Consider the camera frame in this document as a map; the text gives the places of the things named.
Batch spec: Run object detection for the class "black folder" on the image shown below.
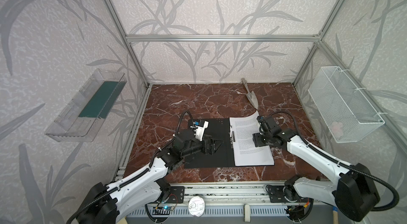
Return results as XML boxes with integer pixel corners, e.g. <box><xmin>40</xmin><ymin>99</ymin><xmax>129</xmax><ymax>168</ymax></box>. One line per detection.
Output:
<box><xmin>184</xmin><ymin>117</ymin><xmax>275</xmax><ymax>169</ymax></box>

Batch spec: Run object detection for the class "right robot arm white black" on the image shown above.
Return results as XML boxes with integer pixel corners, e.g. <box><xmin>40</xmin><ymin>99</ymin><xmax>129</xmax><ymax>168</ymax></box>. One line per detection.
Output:
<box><xmin>253</xmin><ymin>116</ymin><xmax>380</xmax><ymax>221</ymax></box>

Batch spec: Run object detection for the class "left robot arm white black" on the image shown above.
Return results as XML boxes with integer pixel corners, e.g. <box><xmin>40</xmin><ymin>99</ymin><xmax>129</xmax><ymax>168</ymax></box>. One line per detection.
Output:
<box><xmin>67</xmin><ymin>130</ymin><xmax>223</xmax><ymax>224</ymax></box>

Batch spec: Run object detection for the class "metal lever clip mechanism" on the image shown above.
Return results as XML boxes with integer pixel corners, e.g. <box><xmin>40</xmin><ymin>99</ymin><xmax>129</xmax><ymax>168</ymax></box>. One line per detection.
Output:
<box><xmin>230</xmin><ymin>126</ymin><xmax>235</xmax><ymax>145</ymax></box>

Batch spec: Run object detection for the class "metal garden trowel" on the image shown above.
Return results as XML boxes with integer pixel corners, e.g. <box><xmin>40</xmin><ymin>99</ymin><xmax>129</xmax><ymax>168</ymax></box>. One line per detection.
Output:
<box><xmin>242</xmin><ymin>78</ymin><xmax>259</xmax><ymax>110</ymax></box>

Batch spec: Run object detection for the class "round metal can lid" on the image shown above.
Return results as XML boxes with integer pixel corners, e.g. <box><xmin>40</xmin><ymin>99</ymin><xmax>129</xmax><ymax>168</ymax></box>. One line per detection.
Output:
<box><xmin>188</xmin><ymin>196</ymin><xmax>206</xmax><ymax>217</ymax></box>

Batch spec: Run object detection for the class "pink object in basket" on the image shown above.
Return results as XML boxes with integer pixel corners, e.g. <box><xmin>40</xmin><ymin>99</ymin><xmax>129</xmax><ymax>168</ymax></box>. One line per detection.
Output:
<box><xmin>330</xmin><ymin>121</ymin><xmax>343</xmax><ymax>139</ymax></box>

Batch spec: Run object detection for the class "green circuit board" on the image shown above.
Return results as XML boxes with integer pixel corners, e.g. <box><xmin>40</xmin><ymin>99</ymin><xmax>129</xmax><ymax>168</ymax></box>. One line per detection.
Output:
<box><xmin>152</xmin><ymin>205</ymin><xmax>177</xmax><ymax>216</ymax></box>

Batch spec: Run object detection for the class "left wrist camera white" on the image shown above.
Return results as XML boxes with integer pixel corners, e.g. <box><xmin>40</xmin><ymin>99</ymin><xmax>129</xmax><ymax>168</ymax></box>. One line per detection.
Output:
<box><xmin>190</xmin><ymin>120</ymin><xmax>209</xmax><ymax>141</ymax></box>

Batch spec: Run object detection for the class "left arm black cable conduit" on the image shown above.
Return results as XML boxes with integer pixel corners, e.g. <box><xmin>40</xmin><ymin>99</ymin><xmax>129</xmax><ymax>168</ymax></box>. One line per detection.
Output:
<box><xmin>65</xmin><ymin>111</ymin><xmax>195</xmax><ymax>224</ymax></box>

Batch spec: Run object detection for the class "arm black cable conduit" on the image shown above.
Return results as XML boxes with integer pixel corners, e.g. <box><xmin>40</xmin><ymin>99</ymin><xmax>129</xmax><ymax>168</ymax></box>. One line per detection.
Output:
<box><xmin>270</xmin><ymin>111</ymin><xmax>400</xmax><ymax>212</ymax></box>
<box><xmin>65</xmin><ymin>111</ymin><xmax>195</xmax><ymax>224</ymax></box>

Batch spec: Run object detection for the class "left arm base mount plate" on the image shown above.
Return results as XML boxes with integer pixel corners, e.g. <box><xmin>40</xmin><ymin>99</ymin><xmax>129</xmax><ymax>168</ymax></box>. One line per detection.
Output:
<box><xmin>161</xmin><ymin>186</ymin><xmax>185</xmax><ymax>204</ymax></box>

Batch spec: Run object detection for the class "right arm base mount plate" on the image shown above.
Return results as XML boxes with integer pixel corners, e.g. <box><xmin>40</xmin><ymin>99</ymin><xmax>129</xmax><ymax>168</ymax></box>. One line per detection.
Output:
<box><xmin>266</xmin><ymin>184</ymin><xmax>308</xmax><ymax>204</ymax></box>

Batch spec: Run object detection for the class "white wire mesh basket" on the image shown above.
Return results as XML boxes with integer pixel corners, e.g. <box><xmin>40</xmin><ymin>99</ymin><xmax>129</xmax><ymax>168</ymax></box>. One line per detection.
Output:
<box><xmin>308</xmin><ymin>66</ymin><xmax>385</xmax><ymax>143</ymax></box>

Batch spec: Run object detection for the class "blue shovel wooden handle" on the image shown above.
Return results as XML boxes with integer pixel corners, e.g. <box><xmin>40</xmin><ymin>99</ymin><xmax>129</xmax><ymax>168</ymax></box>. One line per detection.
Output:
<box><xmin>332</xmin><ymin>207</ymin><xmax>339</xmax><ymax>224</ymax></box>

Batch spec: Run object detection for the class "clear plastic wall tray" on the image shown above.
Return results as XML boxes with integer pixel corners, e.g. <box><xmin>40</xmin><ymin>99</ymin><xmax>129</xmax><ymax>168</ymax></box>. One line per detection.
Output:
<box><xmin>45</xmin><ymin>69</ymin><xmax>127</xmax><ymax>142</ymax></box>

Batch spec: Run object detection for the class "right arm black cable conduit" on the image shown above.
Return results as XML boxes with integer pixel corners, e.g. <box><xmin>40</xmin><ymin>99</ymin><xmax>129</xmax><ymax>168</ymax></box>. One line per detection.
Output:
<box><xmin>270</xmin><ymin>111</ymin><xmax>400</xmax><ymax>212</ymax></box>

